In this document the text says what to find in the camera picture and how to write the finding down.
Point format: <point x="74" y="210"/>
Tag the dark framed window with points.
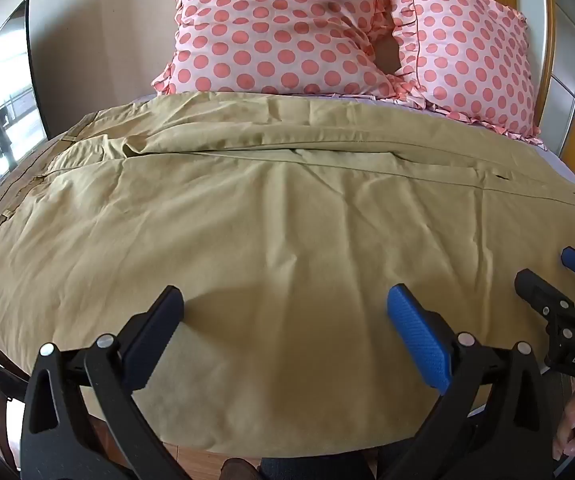
<point x="5" y="85"/>

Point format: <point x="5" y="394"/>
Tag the olive green bed cover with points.
<point x="277" y="240"/>

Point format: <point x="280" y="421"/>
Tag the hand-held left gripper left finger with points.
<point x="153" y="330"/>

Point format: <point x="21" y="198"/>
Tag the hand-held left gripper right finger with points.
<point x="417" y="335"/>

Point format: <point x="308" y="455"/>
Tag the small pink polka dot pillow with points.
<point x="472" y="55"/>

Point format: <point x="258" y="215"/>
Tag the large pink polka dot pillow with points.
<point x="277" y="25"/>

